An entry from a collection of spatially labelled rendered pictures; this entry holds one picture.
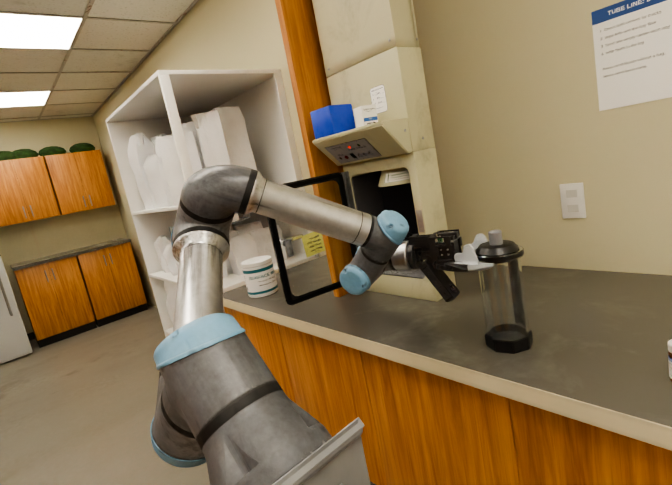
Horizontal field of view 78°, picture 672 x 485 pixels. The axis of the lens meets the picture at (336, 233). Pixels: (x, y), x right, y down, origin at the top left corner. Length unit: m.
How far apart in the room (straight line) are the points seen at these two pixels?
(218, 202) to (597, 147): 1.12
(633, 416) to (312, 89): 1.24
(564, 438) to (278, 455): 0.63
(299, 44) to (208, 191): 0.83
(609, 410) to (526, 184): 0.90
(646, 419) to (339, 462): 0.52
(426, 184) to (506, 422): 0.67
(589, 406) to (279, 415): 0.56
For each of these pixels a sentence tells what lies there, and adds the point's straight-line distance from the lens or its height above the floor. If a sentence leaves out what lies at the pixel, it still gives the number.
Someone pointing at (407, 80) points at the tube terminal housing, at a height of 1.61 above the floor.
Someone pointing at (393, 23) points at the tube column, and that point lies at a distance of 1.31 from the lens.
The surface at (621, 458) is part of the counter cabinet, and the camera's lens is 0.96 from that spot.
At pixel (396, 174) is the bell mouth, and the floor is 1.35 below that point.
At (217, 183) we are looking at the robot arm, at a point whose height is 1.43.
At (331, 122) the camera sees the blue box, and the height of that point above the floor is 1.55.
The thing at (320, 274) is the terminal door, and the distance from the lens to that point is 1.43.
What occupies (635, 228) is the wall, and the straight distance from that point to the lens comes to 1.51.
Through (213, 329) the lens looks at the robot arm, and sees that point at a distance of 0.56.
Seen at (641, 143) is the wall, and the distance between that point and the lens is 1.46.
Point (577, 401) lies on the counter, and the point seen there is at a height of 0.94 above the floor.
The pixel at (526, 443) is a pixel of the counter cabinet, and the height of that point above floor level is 0.78.
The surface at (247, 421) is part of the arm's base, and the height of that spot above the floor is 1.16.
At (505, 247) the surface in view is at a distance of 0.96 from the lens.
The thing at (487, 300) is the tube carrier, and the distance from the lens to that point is 0.99.
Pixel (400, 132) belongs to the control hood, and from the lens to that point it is 1.23.
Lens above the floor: 1.42
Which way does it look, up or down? 9 degrees down
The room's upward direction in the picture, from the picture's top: 11 degrees counter-clockwise
